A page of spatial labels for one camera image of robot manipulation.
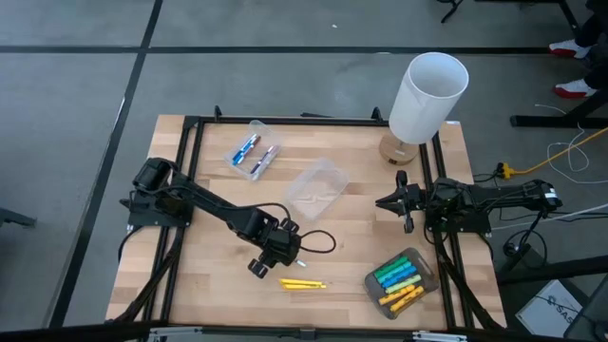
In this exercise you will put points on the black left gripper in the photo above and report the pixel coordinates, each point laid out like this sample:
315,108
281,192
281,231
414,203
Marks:
280,247

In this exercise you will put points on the office chair base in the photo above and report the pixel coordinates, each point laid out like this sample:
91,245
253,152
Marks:
450,10

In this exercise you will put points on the clear plastic container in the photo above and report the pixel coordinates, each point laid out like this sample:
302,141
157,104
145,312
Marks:
318,189
237,166

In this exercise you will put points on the orange highlighter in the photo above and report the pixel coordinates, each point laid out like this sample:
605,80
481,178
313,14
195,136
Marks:
407,299

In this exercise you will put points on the purple thin whiteboard marker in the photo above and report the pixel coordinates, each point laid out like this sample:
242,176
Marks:
260,164

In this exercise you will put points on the white shade wooden base lamp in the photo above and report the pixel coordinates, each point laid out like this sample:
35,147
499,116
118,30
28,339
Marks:
427,95

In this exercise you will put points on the brown cap whiteboard marker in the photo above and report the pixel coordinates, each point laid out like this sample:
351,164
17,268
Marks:
256,138

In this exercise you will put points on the teal highlighter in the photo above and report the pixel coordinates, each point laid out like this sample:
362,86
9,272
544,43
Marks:
395,272

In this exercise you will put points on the blue highlighter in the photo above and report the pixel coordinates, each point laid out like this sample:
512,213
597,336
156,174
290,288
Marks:
400,277

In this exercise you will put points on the black desk foot bar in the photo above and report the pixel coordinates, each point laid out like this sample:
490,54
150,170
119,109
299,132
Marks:
546,273

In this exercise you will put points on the blue Expo whiteboard marker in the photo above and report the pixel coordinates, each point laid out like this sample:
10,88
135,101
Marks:
239,156
247,149

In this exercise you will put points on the person's leg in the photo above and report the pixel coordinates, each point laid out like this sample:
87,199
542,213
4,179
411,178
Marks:
598,76
591,26

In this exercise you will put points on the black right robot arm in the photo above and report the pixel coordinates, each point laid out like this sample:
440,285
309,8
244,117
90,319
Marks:
499,197

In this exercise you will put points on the black crossbar with silver brackets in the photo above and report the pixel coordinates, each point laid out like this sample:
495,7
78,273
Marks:
304,335

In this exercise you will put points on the dark green highlighter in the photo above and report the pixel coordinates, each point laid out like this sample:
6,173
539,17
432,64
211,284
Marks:
391,267

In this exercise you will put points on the grey plastic tray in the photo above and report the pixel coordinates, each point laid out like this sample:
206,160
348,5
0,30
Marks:
430,280

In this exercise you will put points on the white cardboard box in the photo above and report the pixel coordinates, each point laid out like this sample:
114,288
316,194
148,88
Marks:
546,313

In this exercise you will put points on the black frame clamp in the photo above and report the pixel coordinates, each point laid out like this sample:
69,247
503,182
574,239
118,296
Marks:
217,113
376,114

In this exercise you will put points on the magenta cap whiteboard marker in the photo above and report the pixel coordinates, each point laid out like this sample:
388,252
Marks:
301,262

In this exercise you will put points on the light green Sharpie highlighter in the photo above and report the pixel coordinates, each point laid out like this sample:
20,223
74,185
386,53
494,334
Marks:
404,283

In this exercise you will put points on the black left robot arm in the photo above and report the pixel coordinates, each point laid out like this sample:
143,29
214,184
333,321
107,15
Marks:
214,206

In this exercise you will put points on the person's shoe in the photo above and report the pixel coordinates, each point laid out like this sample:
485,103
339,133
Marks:
572,89
567,48

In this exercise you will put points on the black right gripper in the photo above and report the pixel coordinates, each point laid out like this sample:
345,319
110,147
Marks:
407,199

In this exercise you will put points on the yellow highlighter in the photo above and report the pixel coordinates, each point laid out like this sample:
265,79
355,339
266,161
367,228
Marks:
304,286
301,281

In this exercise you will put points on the black furniture foot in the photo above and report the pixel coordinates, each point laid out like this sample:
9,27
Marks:
14,217

